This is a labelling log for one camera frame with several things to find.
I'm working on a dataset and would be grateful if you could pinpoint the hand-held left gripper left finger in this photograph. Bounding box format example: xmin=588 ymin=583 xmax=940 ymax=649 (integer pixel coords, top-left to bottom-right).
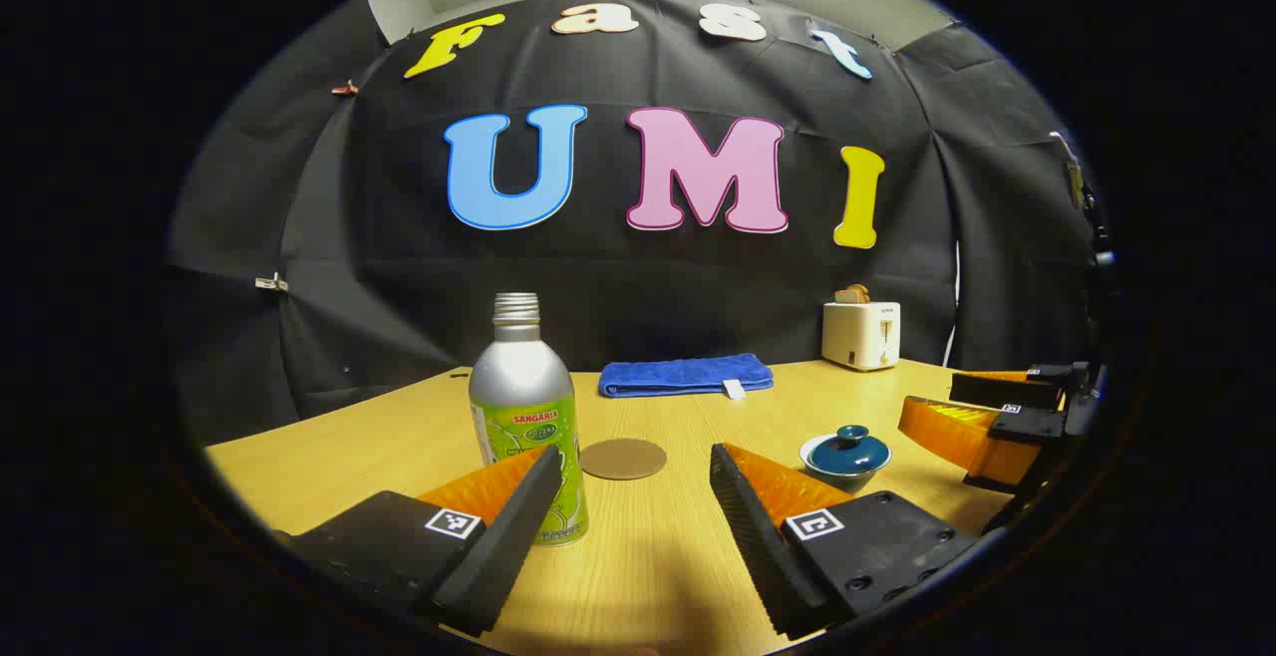
xmin=274 ymin=445 xmax=564 ymax=637

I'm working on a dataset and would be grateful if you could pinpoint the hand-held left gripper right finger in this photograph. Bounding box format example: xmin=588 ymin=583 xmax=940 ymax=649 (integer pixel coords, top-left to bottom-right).
xmin=710 ymin=442 xmax=983 ymax=642

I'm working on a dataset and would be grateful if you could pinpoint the round brown coaster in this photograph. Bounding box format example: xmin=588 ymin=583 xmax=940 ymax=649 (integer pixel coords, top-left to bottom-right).
xmin=580 ymin=438 xmax=668 ymax=482

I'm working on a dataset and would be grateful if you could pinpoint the silver green water bottle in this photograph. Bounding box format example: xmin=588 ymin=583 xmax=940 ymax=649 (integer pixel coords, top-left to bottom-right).
xmin=469 ymin=292 xmax=589 ymax=547

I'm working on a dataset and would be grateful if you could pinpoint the white toaster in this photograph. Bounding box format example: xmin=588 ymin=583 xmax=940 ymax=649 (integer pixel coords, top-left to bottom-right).
xmin=822 ymin=301 xmax=902 ymax=372

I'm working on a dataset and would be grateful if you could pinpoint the folded blue towel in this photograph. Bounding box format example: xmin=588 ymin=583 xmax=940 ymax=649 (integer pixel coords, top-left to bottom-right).
xmin=598 ymin=354 xmax=775 ymax=400

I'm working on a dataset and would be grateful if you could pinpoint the black backdrop cloth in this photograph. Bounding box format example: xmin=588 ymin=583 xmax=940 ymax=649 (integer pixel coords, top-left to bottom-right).
xmin=164 ymin=0 xmax=1108 ymax=448

